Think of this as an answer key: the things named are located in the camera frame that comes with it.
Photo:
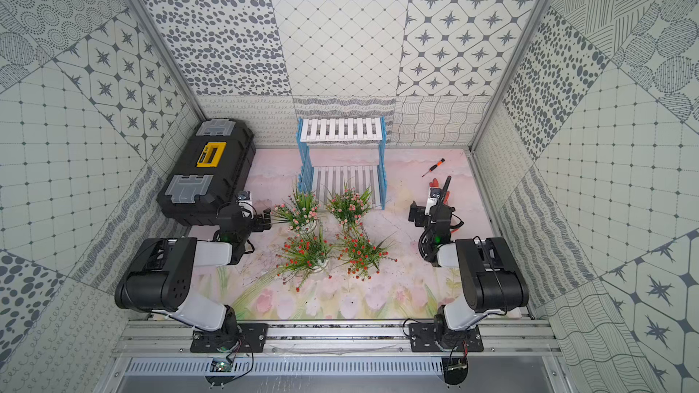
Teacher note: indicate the orange black screwdriver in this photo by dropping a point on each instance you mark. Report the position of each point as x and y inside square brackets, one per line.
[433, 167]

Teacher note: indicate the pink flower pot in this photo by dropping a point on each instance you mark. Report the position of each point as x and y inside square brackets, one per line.
[299, 212]
[349, 206]

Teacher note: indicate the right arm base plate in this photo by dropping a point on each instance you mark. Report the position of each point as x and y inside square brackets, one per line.
[426, 337]

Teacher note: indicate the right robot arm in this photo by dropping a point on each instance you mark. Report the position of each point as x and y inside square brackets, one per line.
[491, 281]

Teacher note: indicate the black plastic toolbox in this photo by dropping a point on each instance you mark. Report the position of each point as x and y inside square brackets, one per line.
[213, 167]

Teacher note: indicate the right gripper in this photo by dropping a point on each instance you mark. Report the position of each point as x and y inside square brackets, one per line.
[419, 213]

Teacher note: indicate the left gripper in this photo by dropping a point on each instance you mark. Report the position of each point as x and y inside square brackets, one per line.
[258, 220]

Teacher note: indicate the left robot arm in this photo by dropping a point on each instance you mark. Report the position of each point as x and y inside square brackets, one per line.
[159, 276]

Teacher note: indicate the red flower pot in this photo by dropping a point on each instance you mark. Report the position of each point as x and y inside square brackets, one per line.
[303, 256]
[361, 256]

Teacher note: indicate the blue white wooden rack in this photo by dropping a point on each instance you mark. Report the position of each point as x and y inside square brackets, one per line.
[340, 153]

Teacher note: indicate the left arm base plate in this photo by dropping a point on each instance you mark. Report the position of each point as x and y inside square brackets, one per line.
[229, 337]

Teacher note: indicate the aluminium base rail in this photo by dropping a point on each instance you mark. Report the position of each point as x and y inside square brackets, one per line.
[342, 338]

